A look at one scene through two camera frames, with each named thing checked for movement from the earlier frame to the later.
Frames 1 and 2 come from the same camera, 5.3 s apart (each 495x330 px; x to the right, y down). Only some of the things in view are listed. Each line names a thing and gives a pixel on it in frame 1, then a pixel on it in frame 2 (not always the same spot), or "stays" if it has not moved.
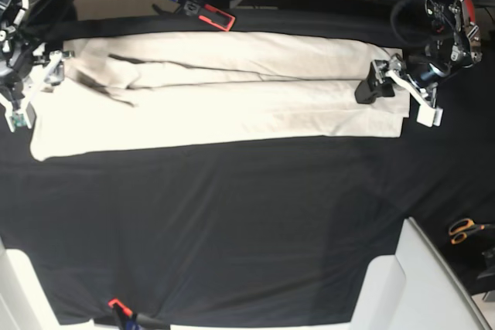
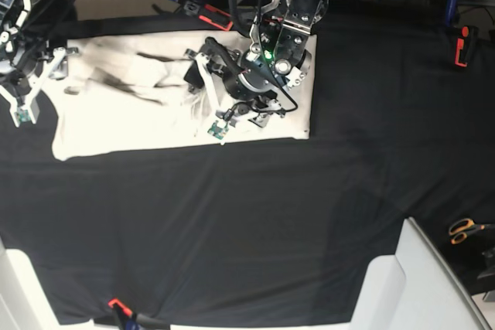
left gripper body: x=25 y=60 stays
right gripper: x=424 y=69 → x=247 y=79
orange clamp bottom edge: x=113 y=301 stays
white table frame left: x=23 y=303 stays
